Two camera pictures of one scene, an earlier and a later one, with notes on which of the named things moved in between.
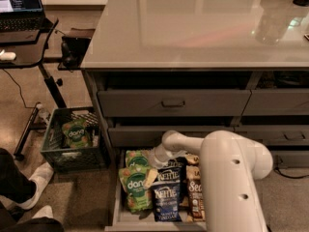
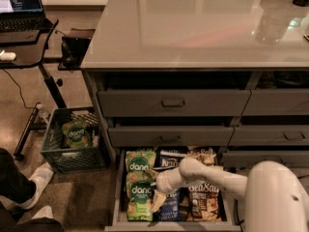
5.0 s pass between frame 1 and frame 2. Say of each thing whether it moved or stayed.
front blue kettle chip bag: stayed
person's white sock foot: stayed
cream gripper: moved
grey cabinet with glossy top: stayed
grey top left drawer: stayed
